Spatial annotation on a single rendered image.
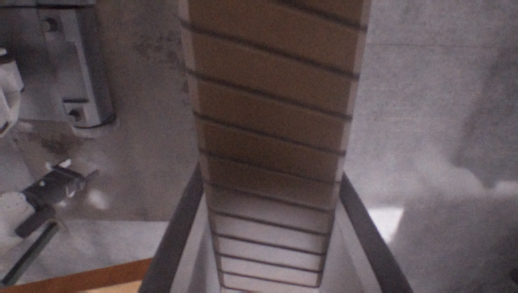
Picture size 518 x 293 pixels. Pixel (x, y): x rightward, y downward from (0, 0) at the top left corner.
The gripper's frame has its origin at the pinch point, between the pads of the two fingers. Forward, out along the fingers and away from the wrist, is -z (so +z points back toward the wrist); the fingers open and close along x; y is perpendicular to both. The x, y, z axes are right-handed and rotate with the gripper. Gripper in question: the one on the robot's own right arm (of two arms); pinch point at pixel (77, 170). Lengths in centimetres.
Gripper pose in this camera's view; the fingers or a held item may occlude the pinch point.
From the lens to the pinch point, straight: 102.5
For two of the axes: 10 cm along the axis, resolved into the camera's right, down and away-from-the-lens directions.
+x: 9.4, 3.3, 0.2
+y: 3.0, -8.3, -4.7
